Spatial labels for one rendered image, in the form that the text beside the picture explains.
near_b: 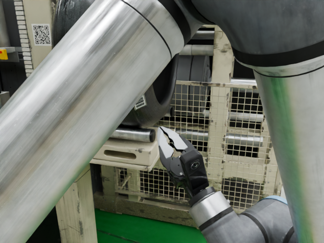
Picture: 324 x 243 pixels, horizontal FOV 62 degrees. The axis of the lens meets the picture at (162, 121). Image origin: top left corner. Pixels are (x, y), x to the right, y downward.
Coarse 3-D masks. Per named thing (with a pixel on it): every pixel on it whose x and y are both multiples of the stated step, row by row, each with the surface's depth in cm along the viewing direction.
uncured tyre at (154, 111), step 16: (64, 0) 74; (80, 0) 72; (64, 16) 73; (80, 16) 72; (64, 32) 73; (176, 64) 113; (160, 80) 121; (160, 96) 117; (144, 112) 84; (160, 112) 95
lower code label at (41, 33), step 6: (36, 24) 95; (42, 24) 95; (48, 24) 94; (36, 30) 96; (42, 30) 96; (48, 30) 95; (36, 36) 97; (42, 36) 96; (48, 36) 96; (36, 42) 98; (42, 42) 97; (48, 42) 96
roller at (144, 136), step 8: (120, 128) 92; (128, 128) 92; (136, 128) 91; (144, 128) 91; (112, 136) 93; (120, 136) 92; (128, 136) 91; (136, 136) 90; (144, 136) 89; (152, 136) 89
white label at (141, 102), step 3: (144, 96) 79; (141, 99) 79; (144, 99) 79; (138, 102) 79; (141, 102) 79; (144, 102) 80; (135, 105) 79; (138, 105) 80; (141, 105) 80; (144, 105) 81; (135, 108) 80; (138, 108) 80
